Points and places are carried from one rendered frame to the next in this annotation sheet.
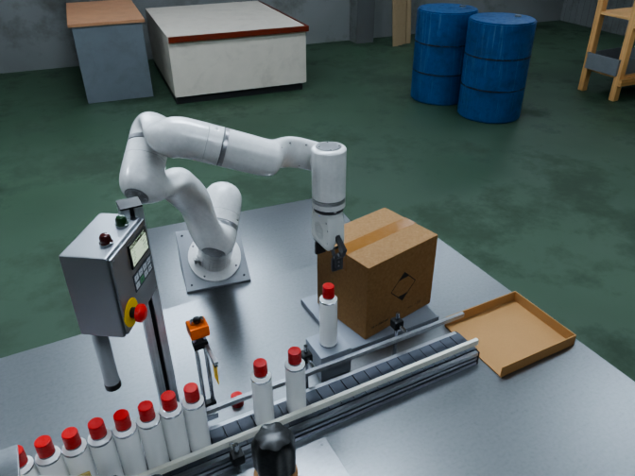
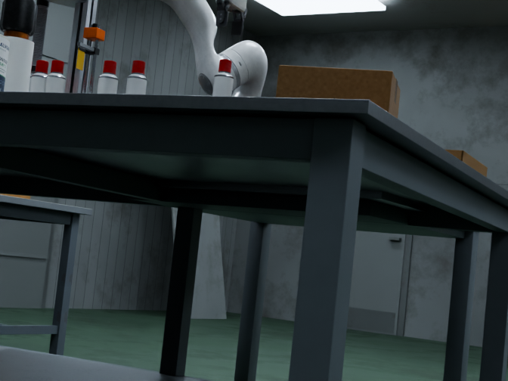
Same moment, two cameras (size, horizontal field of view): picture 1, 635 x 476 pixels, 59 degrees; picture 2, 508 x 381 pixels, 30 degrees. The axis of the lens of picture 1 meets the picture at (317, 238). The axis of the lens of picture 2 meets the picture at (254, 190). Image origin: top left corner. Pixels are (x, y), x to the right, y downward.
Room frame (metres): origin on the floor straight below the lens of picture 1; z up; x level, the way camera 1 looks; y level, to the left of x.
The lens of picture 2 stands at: (-0.19, -2.08, 0.59)
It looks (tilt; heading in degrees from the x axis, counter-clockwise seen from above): 4 degrees up; 52
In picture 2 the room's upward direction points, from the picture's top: 6 degrees clockwise
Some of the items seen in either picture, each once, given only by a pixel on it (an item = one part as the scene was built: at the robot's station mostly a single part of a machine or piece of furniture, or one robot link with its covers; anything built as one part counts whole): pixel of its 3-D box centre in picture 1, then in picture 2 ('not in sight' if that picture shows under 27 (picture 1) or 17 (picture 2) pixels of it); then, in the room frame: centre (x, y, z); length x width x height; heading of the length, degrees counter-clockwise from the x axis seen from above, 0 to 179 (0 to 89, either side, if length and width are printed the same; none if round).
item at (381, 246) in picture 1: (375, 270); (336, 126); (1.53, -0.19, 0.99); 0.30 x 0.24 x 0.27; 128
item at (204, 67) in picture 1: (223, 46); not in sight; (7.52, 1.19, 0.37); 2.03 x 1.61 x 0.75; 21
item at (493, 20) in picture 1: (468, 59); not in sight; (6.23, -1.65, 0.50); 1.41 x 0.83 x 1.00; 22
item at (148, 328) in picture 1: (154, 328); (81, 45); (1.03, 0.39, 1.16); 0.04 x 0.04 x 0.67; 27
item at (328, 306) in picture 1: (328, 314); (221, 97); (1.25, -0.03, 1.02); 0.05 x 0.05 x 0.20
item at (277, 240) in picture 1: (263, 269); (307, 201); (1.80, 0.21, 0.81); 0.90 x 0.90 x 0.04; 21
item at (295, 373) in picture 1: (295, 381); (134, 100); (1.04, 0.06, 0.98); 0.05 x 0.05 x 0.20
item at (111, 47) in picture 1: (110, 47); not in sight; (7.24, 2.56, 0.44); 1.57 x 0.81 x 0.88; 21
